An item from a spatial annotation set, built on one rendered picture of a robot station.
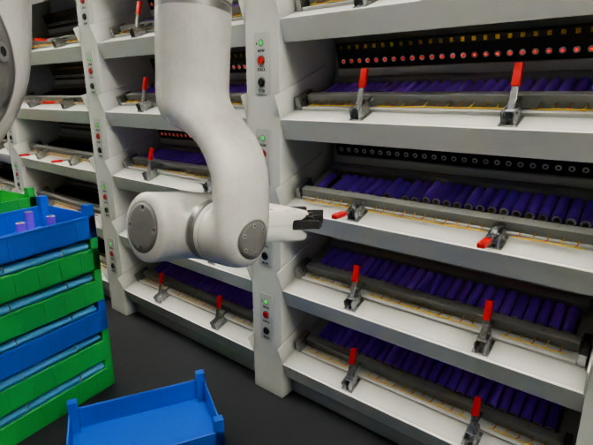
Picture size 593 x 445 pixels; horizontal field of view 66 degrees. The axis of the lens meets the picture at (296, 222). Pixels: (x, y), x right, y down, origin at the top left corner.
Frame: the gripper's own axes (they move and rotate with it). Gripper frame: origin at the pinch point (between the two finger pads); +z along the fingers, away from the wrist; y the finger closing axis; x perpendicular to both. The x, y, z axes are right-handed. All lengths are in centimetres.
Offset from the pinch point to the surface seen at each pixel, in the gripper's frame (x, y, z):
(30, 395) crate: -47, -53, -22
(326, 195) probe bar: 2.5, -8.8, 18.5
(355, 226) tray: -2.2, 1.2, 14.8
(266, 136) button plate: 13.6, -21.7, 11.8
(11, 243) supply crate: -13, -53, -26
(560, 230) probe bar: 2.9, 35.4, 18.3
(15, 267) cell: -18, -54, -25
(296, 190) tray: 2.7, -16.7, 17.7
